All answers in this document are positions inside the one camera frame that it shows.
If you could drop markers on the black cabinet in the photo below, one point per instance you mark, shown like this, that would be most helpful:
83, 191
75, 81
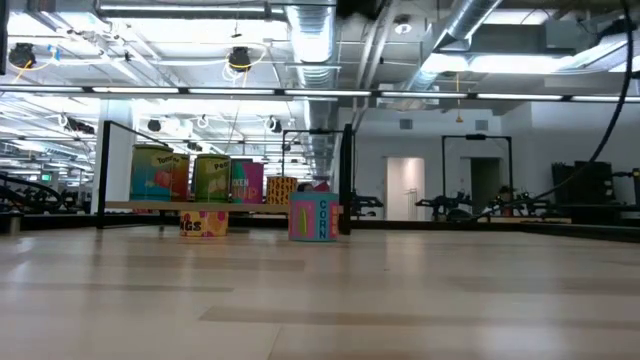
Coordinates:
582, 182

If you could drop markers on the yellow bean-pattern can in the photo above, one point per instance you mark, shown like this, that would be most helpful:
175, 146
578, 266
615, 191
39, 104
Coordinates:
281, 190

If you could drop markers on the black station frame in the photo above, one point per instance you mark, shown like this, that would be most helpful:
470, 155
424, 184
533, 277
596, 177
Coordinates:
476, 136
320, 131

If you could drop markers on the wooden shelf black metal frame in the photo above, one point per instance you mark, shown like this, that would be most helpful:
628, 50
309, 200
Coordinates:
150, 205

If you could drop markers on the pink and blue corn can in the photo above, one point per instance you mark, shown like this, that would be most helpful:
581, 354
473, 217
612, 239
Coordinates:
313, 217

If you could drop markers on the silver ventilation duct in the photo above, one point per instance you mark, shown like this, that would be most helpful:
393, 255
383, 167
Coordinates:
465, 15
310, 40

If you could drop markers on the white door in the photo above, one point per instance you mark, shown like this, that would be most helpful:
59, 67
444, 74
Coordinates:
405, 187

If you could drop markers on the green peas can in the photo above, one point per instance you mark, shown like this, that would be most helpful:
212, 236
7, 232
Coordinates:
212, 177

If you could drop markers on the magenta chicken soup can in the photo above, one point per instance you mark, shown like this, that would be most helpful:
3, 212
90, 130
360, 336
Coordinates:
247, 182

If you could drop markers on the teal tomatoes can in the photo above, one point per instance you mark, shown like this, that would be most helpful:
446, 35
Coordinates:
150, 175

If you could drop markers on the black background robot arm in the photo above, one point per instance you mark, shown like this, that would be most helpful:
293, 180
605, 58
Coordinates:
30, 195
442, 202
365, 202
515, 200

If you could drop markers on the LED light bar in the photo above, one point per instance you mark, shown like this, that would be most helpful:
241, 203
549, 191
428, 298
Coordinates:
325, 93

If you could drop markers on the black aluminium table frame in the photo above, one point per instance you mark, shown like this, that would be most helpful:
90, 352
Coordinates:
425, 224

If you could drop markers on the orange can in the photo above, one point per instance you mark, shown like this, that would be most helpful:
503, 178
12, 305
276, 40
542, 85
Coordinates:
181, 177

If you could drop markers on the yellow eggs can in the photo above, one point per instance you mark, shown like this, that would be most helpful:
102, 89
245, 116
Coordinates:
204, 223

